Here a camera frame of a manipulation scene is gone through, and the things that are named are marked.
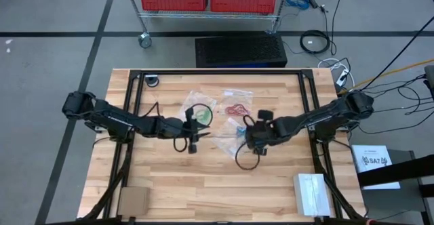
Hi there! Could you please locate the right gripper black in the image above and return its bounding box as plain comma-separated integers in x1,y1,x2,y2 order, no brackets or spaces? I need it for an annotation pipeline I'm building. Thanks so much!
243,108,274,157

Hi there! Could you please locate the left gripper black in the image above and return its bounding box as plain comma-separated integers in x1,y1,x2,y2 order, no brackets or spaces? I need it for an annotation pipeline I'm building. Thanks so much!
181,106,212,155

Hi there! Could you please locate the clear plastic zip bag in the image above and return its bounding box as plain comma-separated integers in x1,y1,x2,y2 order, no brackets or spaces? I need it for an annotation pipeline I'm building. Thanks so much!
178,89,218,125
218,88,254,120
211,117,249,159

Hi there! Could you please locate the white tape roll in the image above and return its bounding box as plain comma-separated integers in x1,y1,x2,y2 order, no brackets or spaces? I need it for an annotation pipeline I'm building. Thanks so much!
144,74,161,88

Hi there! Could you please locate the black perforated box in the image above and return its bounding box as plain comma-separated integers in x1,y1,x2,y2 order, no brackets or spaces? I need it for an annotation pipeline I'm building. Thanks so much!
195,31,288,69

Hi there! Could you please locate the white box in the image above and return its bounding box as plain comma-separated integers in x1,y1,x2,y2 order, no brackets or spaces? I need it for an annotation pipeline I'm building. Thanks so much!
293,173,332,218

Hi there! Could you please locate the brown cardboard box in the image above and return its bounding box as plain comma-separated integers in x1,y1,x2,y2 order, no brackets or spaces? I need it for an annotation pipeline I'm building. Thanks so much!
117,186,152,218

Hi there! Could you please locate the white power strip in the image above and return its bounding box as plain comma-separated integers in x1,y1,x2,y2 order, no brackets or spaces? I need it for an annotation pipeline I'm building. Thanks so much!
335,67,350,87

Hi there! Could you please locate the white printed manual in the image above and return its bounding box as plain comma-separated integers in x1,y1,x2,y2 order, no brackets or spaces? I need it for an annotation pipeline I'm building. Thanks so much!
351,144,401,190

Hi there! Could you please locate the black metal beam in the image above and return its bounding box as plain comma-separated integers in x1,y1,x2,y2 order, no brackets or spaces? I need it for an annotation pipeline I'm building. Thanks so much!
357,154,434,188

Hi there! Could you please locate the grey cabinet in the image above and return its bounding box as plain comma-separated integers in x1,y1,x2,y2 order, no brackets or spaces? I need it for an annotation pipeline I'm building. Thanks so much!
359,149,434,225

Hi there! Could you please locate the grey device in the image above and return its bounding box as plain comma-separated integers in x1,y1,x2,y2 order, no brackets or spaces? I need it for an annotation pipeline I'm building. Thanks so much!
423,64,434,99

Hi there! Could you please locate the black metal table frame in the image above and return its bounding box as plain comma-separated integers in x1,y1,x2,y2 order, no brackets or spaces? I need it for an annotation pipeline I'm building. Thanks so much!
79,68,369,225

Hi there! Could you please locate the black cable coil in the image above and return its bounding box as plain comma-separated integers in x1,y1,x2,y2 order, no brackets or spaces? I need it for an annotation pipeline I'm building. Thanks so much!
299,28,332,55

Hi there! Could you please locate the chrome wire shelf rack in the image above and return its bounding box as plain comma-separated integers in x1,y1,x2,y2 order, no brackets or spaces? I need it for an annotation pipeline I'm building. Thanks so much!
121,0,292,49

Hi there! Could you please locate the white power cable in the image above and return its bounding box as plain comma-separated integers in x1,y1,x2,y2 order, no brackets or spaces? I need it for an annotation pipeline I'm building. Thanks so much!
317,57,356,90

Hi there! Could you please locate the thin black floor cable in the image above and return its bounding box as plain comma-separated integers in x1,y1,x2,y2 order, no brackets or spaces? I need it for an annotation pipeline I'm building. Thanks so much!
330,0,349,56

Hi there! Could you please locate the curved black floor cable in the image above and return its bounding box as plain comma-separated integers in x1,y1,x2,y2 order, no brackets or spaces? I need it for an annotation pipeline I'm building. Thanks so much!
358,110,434,135

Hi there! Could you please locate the yellow floor cable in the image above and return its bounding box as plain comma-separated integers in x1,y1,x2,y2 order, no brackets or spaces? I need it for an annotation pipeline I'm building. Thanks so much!
338,58,434,94

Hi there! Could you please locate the long straight black cable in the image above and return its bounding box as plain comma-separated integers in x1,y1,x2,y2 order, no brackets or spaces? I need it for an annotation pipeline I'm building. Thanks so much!
355,24,434,93

